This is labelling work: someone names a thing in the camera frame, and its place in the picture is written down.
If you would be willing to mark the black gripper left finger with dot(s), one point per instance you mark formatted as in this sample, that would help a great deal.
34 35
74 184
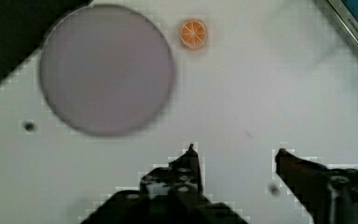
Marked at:
167 195

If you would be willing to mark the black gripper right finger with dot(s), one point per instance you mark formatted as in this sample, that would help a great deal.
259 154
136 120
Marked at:
329 195

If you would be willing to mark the grey round plate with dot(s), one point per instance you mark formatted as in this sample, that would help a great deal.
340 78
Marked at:
106 70

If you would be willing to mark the orange slice toy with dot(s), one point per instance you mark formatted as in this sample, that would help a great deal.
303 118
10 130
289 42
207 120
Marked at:
193 34

